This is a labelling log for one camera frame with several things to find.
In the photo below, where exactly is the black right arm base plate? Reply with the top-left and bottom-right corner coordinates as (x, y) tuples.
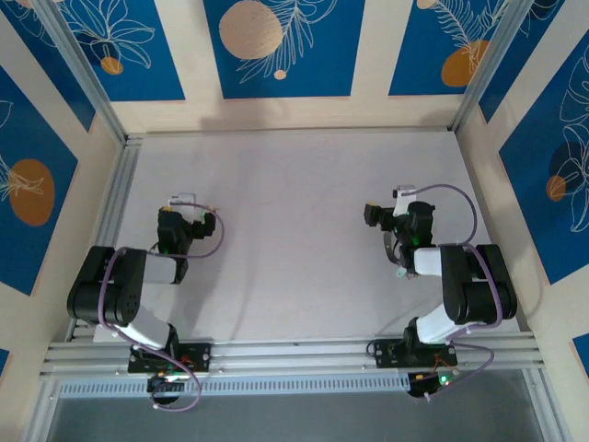
(375, 338), (459, 369)

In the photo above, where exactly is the aluminium frame rail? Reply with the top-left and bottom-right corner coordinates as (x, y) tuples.
(40, 331), (542, 377)

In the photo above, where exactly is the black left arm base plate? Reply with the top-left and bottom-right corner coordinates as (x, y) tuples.
(127, 343), (213, 374)

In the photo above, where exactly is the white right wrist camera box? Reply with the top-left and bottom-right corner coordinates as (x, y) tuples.
(392, 184), (418, 218)

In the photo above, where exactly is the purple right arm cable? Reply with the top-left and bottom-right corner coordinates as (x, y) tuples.
(399, 183), (503, 401)

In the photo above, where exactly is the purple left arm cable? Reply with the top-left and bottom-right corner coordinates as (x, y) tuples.
(98, 202), (226, 412)

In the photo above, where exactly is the grey slotted cable duct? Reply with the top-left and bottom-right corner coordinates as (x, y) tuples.
(58, 371), (411, 400)

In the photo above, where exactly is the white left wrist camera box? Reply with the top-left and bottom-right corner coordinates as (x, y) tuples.
(168, 192), (207, 218)

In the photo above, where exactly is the blue floral wall poster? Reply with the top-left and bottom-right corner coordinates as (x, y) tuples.
(572, 332), (589, 370)
(57, 0), (186, 102)
(203, 0), (367, 99)
(0, 64), (79, 297)
(388, 0), (514, 97)
(499, 41), (589, 285)
(478, 0), (566, 124)
(0, 0), (97, 134)

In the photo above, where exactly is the aluminium side rail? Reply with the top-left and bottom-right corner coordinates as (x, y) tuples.
(68, 133), (142, 342)

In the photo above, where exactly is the black controller box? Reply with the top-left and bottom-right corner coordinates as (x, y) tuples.
(407, 369), (457, 401)
(145, 373), (188, 407)

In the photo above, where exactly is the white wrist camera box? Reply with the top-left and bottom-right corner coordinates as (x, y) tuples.
(168, 192), (207, 218)
(392, 184), (418, 218)

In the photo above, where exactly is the aluminium frame post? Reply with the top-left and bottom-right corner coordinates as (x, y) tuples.
(34, 0), (129, 145)
(448, 0), (539, 134)

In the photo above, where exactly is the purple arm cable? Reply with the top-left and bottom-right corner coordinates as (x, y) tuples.
(399, 183), (503, 401)
(98, 202), (226, 412)

